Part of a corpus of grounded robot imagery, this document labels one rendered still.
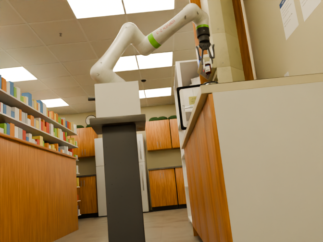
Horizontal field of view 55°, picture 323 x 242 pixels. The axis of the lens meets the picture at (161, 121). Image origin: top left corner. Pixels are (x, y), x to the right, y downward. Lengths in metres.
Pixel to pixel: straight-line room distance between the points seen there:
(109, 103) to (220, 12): 1.35
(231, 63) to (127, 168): 1.30
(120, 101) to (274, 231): 1.09
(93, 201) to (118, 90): 5.81
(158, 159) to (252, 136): 6.64
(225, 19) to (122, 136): 1.44
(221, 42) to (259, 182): 1.55
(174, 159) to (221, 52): 5.58
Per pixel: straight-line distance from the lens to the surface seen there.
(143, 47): 2.30
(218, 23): 2.74
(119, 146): 1.83
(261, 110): 1.41
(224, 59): 2.60
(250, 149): 1.37
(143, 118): 1.79
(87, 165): 8.19
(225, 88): 1.40
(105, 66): 2.07
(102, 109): 1.88
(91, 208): 7.58
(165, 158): 7.94
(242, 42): 3.12
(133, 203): 1.81
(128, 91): 1.90
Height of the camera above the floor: 0.51
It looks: 12 degrees up
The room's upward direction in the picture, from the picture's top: 6 degrees counter-clockwise
